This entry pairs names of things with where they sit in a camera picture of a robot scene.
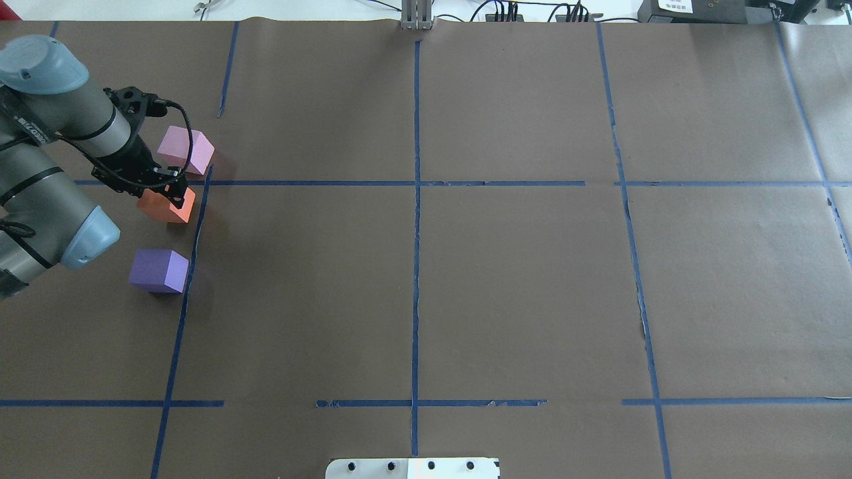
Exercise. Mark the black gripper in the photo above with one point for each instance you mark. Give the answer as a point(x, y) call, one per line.
point(138, 158)

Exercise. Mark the orange foam cube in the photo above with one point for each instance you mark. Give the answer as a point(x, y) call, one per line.
point(160, 209)

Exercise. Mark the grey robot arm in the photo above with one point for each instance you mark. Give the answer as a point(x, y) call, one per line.
point(48, 96)

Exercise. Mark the pink foam cube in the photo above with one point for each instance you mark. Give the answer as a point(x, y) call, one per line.
point(175, 149)

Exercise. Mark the purple foam cube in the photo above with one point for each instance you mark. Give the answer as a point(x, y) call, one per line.
point(159, 271)

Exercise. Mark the black power strip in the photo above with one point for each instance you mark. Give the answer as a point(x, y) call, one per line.
point(532, 11)

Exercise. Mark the black box with label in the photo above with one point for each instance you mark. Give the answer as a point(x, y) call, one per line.
point(724, 12)

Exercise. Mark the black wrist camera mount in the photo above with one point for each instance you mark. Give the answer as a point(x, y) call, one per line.
point(136, 105)

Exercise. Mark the aluminium frame post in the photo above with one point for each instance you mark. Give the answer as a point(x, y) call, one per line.
point(417, 15)

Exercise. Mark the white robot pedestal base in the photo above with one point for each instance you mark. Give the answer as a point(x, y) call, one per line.
point(441, 467)

